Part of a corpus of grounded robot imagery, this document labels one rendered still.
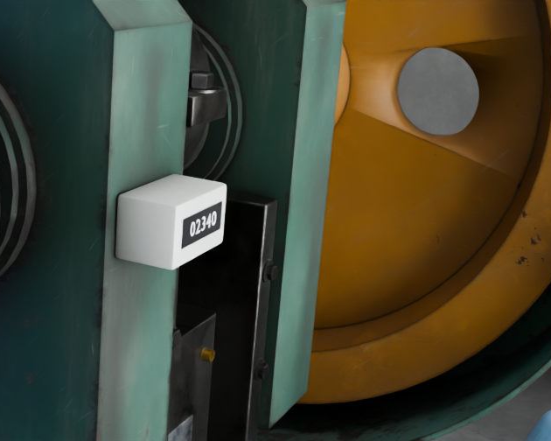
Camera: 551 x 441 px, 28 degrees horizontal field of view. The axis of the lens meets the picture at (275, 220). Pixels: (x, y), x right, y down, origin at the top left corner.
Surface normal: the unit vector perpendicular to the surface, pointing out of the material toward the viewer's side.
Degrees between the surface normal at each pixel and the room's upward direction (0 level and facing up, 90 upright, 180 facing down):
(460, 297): 90
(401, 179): 90
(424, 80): 90
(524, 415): 0
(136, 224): 90
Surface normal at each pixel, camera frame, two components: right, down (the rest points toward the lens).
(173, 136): 0.92, 0.18
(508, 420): 0.08, -0.96
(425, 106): -0.39, 0.22
